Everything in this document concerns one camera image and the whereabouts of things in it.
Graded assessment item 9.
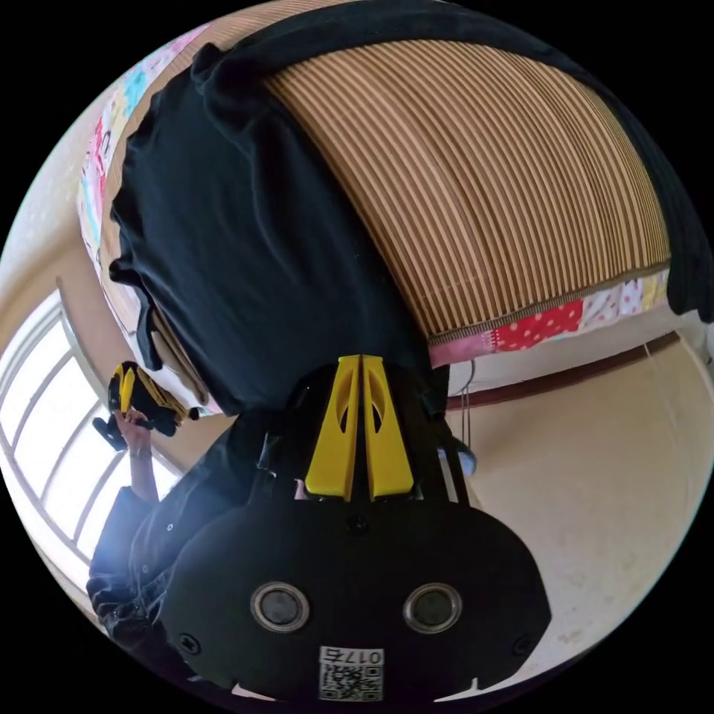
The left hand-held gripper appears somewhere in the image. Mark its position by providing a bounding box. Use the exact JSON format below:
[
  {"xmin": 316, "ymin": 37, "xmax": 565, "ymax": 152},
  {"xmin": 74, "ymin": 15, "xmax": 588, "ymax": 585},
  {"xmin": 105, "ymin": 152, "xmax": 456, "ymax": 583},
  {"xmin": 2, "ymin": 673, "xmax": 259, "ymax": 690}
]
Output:
[{"xmin": 91, "ymin": 360, "xmax": 202, "ymax": 453}]

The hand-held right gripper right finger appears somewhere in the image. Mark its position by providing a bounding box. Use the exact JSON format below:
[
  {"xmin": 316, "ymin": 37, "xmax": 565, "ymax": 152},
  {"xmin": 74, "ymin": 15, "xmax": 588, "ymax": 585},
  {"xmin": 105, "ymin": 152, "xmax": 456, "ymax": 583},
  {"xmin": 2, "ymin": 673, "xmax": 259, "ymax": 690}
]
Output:
[{"xmin": 361, "ymin": 355, "xmax": 416, "ymax": 501}]

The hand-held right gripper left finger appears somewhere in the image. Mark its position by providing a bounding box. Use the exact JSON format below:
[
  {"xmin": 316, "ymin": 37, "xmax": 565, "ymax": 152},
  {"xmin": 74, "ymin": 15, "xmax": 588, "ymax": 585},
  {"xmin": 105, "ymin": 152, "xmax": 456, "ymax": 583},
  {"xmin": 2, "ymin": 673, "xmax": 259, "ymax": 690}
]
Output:
[{"xmin": 305, "ymin": 355, "xmax": 362, "ymax": 498}]

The black long sleeve shirt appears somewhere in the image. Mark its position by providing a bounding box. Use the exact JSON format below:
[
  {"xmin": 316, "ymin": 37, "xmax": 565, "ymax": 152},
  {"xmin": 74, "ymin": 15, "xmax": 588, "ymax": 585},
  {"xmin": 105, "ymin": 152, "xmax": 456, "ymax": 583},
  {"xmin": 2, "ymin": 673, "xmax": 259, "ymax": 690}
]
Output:
[{"xmin": 107, "ymin": 0, "xmax": 714, "ymax": 418}]

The person's left forearm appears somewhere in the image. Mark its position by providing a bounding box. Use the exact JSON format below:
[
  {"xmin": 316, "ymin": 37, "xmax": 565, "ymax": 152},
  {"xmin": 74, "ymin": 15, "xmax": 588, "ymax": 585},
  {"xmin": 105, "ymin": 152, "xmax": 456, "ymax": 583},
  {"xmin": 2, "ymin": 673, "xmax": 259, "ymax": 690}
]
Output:
[{"xmin": 129, "ymin": 452, "xmax": 161, "ymax": 504}]

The person's left hand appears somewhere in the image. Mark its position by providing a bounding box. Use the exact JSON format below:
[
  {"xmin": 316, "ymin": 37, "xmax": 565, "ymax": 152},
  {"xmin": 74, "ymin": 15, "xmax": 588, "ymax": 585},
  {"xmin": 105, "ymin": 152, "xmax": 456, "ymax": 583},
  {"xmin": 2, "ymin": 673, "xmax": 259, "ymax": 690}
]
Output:
[{"xmin": 113, "ymin": 409, "xmax": 155, "ymax": 460}]

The person's body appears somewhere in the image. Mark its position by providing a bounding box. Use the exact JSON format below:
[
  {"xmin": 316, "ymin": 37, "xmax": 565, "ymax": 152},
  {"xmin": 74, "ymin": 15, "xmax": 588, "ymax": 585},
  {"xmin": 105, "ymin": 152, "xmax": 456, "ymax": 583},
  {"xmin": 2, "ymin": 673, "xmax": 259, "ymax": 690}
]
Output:
[{"xmin": 85, "ymin": 429, "xmax": 280, "ymax": 679}]

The bed with striped woven mat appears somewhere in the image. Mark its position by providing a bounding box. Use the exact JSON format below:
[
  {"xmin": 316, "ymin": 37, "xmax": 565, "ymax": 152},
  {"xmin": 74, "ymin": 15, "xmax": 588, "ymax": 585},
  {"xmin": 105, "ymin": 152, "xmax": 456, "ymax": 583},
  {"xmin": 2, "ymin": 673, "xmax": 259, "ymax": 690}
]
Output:
[{"xmin": 75, "ymin": 6, "xmax": 674, "ymax": 419}]

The window with white frame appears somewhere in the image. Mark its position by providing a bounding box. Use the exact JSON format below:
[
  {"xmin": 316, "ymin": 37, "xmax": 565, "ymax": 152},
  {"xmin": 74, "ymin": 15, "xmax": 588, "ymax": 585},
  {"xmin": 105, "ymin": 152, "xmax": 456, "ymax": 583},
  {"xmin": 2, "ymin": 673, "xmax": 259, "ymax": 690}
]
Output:
[{"xmin": 0, "ymin": 289, "xmax": 186, "ymax": 565}]

